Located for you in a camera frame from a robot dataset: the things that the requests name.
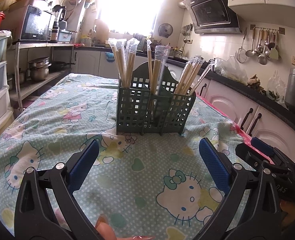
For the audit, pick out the small wall fan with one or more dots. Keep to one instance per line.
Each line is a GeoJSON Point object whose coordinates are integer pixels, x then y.
{"type": "Point", "coordinates": [165, 29]}

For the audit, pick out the thin clear plastic bag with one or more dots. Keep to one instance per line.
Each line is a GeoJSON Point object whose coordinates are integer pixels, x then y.
{"type": "Point", "coordinates": [276, 86]}

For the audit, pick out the black range hood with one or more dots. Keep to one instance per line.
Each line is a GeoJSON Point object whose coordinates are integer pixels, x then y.
{"type": "Point", "coordinates": [212, 12]}

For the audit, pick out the wall hook rail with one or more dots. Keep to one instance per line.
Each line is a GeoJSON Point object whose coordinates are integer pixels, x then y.
{"type": "Point", "coordinates": [267, 28]}

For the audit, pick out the metal shelf rack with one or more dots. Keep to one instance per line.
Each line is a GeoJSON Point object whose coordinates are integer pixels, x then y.
{"type": "Point", "coordinates": [37, 45]}

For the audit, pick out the wooden cutting board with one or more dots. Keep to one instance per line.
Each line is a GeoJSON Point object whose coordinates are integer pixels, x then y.
{"type": "Point", "coordinates": [102, 26]}

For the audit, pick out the bunch of bamboo chopsticks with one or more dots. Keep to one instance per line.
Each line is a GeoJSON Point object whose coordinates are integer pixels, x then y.
{"type": "Point", "coordinates": [123, 65]}

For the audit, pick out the kitchen window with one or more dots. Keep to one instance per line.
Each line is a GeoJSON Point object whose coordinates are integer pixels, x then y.
{"type": "Point", "coordinates": [132, 5]}

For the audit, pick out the person's left hand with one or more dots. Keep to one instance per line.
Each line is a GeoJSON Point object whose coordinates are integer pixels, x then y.
{"type": "Point", "coordinates": [106, 230]}

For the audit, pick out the black blender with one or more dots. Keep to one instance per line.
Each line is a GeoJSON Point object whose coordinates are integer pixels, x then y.
{"type": "Point", "coordinates": [58, 20]}

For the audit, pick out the small steel pot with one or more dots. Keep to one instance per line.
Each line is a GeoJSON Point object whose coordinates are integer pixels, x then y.
{"type": "Point", "coordinates": [20, 76]}

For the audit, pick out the green plastic utensil basket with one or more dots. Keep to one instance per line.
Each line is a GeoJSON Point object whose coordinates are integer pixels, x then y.
{"type": "Point", "coordinates": [135, 110]}

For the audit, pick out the black kitchen countertop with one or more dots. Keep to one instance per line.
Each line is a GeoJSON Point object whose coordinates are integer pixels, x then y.
{"type": "Point", "coordinates": [262, 100]}

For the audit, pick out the brown cardboard box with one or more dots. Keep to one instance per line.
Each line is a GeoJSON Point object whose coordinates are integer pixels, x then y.
{"type": "Point", "coordinates": [25, 2]}

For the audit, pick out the black microwave oven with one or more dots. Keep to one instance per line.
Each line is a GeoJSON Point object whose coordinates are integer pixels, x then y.
{"type": "Point", "coordinates": [36, 23]}

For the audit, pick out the wall mounted utensil holder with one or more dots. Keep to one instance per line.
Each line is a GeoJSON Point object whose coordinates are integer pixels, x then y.
{"type": "Point", "coordinates": [89, 4]}

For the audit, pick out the cartoon cat printed blanket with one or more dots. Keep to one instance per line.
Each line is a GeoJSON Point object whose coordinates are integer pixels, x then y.
{"type": "Point", "coordinates": [142, 170]}

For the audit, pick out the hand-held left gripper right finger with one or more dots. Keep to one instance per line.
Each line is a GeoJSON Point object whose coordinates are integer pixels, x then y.
{"type": "Point", "coordinates": [213, 166]}

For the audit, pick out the pale green lidded container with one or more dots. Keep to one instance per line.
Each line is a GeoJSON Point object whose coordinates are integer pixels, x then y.
{"type": "Point", "coordinates": [65, 35]}

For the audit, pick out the person's right hand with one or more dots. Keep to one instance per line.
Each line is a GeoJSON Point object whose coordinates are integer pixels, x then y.
{"type": "Point", "coordinates": [290, 212]}

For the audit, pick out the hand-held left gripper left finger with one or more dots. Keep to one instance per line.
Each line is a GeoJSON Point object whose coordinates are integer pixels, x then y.
{"type": "Point", "coordinates": [83, 166]}

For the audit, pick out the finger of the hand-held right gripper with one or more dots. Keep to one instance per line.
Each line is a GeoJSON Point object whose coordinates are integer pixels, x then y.
{"type": "Point", "coordinates": [262, 146]}
{"type": "Point", "coordinates": [250, 155]}

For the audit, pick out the row of hanging metal ladles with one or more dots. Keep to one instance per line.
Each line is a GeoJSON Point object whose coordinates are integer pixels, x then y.
{"type": "Point", "coordinates": [262, 55]}

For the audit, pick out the black frying pan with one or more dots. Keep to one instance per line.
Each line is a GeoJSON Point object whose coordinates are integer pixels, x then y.
{"type": "Point", "coordinates": [60, 66]}

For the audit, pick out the stacked steel pots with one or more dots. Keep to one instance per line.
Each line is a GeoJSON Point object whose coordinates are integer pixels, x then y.
{"type": "Point", "coordinates": [39, 68]}

